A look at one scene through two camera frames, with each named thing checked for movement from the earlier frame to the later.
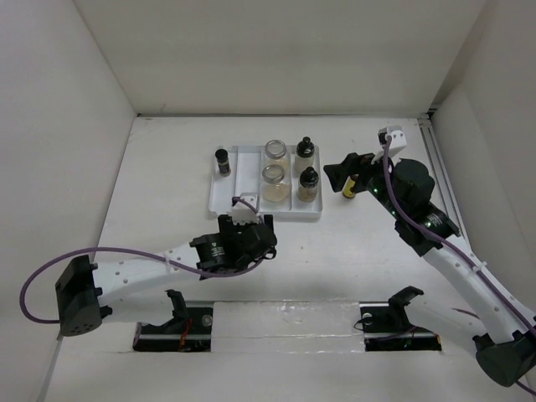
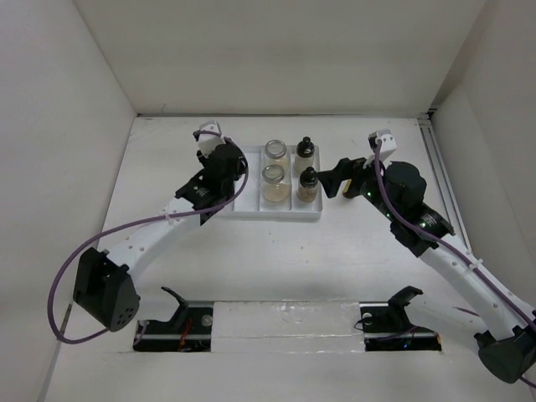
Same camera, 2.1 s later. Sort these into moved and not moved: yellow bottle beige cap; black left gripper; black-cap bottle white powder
Moved: black left gripper
Not moved: black-cap bottle white powder; yellow bottle beige cap
